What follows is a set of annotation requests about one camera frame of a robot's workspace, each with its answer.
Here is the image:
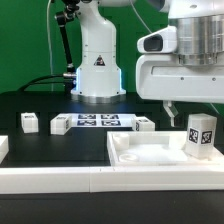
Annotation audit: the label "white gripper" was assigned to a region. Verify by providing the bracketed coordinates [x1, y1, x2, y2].
[136, 54, 224, 127]

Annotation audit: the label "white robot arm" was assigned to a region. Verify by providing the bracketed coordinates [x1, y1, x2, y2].
[71, 0, 224, 117]

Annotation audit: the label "fiducial marker sheet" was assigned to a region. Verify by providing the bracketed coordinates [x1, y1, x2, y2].
[57, 113, 138, 128]

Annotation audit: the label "white left barrier piece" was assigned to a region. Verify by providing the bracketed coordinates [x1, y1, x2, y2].
[0, 135, 9, 163]

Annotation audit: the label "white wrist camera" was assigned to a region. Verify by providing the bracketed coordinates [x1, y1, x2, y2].
[137, 26, 177, 54]

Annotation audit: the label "black cables at base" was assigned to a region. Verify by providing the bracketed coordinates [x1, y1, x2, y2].
[18, 73, 77, 93]

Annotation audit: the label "grey cable right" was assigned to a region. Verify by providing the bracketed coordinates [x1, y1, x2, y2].
[129, 0, 153, 34]

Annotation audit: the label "grey cable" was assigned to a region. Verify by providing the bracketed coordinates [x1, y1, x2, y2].
[129, 0, 153, 34]
[46, 0, 55, 92]

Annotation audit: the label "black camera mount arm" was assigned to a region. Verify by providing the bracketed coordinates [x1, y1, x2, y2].
[55, 0, 80, 82]

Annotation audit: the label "white front barrier wall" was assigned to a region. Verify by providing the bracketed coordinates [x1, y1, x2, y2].
[0, 165, 224, 194]

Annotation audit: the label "grey cable left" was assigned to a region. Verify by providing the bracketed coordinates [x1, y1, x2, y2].
[46, 0, 55, 92]

